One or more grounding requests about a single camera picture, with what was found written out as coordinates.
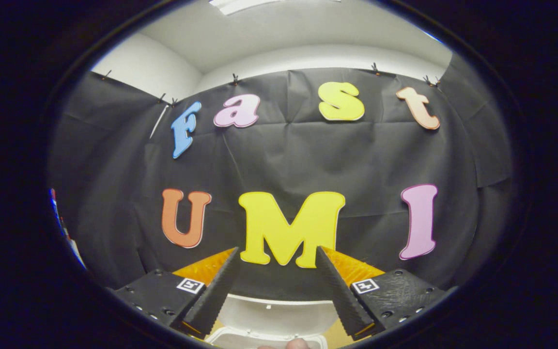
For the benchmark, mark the large ceiling light panel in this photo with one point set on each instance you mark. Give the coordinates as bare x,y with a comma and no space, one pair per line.
269,4

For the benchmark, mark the wooden desktop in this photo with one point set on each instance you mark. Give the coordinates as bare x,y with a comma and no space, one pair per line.
334,339

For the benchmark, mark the black backdrop cloth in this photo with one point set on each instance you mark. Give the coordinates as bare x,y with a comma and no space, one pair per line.
284,155

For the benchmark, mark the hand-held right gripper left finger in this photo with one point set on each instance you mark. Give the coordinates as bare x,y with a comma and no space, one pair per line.
216,293

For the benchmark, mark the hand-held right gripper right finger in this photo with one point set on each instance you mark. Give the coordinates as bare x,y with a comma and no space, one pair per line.
339,293

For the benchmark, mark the white desktop garbage bin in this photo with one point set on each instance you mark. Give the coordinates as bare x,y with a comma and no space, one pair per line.
279,315

